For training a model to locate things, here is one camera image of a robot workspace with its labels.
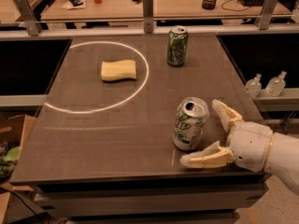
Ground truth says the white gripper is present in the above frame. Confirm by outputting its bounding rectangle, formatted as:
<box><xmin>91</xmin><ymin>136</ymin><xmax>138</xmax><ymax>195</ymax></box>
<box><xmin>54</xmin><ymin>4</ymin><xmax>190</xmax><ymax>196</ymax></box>
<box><xmin>179</xmin><ymin>99</ymin><xmax>273</xmax><ymax>172</ymax></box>

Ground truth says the white green 7up can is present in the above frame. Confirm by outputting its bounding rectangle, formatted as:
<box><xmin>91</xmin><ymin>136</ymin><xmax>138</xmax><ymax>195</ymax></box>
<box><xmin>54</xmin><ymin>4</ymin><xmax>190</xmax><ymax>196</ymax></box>
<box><xmin>173</xmin><ymin>97</ymin><xmax>209</xmax><ymax>151</ymax></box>

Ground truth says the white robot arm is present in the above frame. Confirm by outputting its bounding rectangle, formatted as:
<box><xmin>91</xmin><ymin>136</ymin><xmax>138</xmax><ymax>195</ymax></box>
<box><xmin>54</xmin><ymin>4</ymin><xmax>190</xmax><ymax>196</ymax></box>
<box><xmin>179</xmin><ymin>100</ymin><xmax>299</xmax><ymax>194</ymax></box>

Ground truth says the dark green soda can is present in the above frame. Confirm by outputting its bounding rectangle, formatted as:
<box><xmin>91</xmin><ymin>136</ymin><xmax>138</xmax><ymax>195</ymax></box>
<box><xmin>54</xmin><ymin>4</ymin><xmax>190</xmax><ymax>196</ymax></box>
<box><xmin>167</xmin><ymin>25</ymin><xmax>189</xmax><ymax>66</ymax></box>

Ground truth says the yellow sponge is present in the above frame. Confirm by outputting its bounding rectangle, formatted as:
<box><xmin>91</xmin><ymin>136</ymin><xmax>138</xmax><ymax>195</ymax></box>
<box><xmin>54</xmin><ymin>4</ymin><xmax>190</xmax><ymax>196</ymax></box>
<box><xmin>100</xmin><ymin>60</ymin><xmax>136</xmax><ymax>82</ymax></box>

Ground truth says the clear plastic bottle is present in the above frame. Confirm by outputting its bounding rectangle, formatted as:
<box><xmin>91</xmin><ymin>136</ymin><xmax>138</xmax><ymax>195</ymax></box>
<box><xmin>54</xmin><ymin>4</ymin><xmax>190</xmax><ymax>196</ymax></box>
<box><xmin>245</xmin><ymin>74</ymin><xmax>262</xmax><ymax>99</ymax></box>
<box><xmin>265</xmin><ymin>71</ymin><xmax>287</xmax><ymax>96</ymax></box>

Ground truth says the black mesh pen cup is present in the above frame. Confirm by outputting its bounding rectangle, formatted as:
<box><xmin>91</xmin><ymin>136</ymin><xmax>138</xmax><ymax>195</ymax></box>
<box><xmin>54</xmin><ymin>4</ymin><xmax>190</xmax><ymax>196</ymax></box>
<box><xmin>202</xmin><ymin>0</ymin><xmax>217</xmax><ymax>9</ymax></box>

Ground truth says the wooden background desk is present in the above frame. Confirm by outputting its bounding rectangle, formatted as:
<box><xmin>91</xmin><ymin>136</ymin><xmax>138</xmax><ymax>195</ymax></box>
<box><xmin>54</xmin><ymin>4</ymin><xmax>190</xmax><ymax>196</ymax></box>
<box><xmin>40</xmin><ymin>0</ymin><xmax>293</xmax><ymax>22</ymax></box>

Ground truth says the cardboard box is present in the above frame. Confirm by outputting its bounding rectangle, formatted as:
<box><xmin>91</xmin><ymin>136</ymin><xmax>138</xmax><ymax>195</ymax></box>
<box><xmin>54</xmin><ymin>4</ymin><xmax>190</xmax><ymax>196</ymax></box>
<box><xmin>0</xmin><ymin>115</ymin><xmax>36</xmax><ymax>224</ymax></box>

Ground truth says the green snack bag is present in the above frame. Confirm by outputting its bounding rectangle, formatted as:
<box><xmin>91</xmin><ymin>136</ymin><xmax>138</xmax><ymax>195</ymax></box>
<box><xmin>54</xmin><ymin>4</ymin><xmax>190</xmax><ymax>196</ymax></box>
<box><xmin>0</xmin><ymin>142</ymin><xmax>19</xmax><ymax>181</ymax></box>

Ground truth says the right metal rail bracket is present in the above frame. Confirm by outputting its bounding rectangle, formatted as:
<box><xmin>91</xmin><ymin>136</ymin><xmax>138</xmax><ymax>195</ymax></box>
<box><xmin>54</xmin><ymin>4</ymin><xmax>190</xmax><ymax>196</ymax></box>
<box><xmin>255</xmin><ymin>0</ymin><xmax>278</xmax><ymax>30</ymax></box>

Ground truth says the metal rail bracket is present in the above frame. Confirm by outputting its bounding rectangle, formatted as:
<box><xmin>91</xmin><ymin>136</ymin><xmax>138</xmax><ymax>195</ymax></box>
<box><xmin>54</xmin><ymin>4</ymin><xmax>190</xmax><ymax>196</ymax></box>
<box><xmin>143</xmin><ymin>0</ymin><xmax>153</xmax><ymax>34</ymax></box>
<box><xmin>255</xmin><ymin>0</ymin><xmax>278</xmax><ymax>30</ymax></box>
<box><xmin>14</xmin><ymin>0</ymin><xmax>41</xmax><ymax>36</ymax></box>

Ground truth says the black cable on desk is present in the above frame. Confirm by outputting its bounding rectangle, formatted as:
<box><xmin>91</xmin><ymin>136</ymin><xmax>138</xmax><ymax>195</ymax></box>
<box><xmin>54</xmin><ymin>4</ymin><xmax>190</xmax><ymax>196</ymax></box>
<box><xmin>220</xmin><ymin>0</ymin><xmax>252</xmax><ymax>13</ymax></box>

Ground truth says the middle metal rail bracket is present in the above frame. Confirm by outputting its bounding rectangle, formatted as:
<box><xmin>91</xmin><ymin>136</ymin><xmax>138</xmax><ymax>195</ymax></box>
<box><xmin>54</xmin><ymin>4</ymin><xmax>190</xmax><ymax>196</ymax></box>
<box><xmin>143</xmin><ymin>0</ymin><xmax>153</xmax><ymax>34</ymax></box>

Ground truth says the left metal rail bracket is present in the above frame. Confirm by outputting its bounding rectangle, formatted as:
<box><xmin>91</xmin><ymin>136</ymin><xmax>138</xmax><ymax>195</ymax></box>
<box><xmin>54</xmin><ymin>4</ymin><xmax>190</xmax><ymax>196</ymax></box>
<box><xmin>14</xmin><ymin>0</ymin><xmax>41</xmax><ymax>36</ymax></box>

